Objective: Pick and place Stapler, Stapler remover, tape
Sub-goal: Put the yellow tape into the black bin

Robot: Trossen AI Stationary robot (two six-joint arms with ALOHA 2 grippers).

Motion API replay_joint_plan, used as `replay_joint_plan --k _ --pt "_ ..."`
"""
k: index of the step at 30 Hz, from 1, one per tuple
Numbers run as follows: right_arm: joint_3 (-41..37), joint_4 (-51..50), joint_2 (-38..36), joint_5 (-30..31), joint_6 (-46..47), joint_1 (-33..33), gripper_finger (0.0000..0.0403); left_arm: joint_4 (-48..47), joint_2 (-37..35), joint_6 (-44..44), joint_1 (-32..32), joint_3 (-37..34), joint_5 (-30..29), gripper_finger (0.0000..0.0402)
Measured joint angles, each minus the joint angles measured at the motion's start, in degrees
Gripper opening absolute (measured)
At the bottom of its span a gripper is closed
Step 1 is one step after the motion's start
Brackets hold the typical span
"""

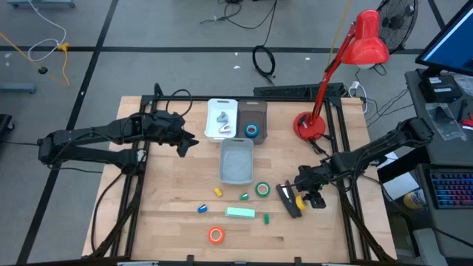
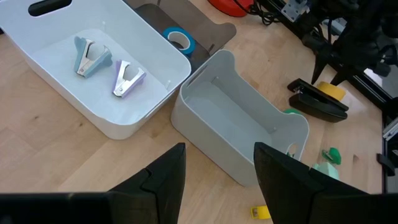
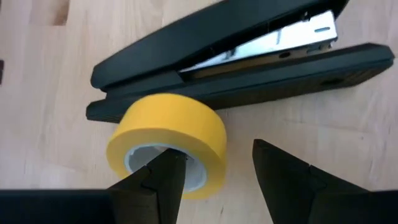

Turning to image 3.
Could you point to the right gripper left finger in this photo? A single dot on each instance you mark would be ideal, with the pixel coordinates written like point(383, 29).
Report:
point(158, 186)

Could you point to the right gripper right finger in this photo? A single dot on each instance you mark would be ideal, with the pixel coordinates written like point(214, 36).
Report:
point(286, 180)

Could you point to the yellow tape roll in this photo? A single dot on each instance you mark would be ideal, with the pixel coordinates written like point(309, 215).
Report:
point(174, 121)

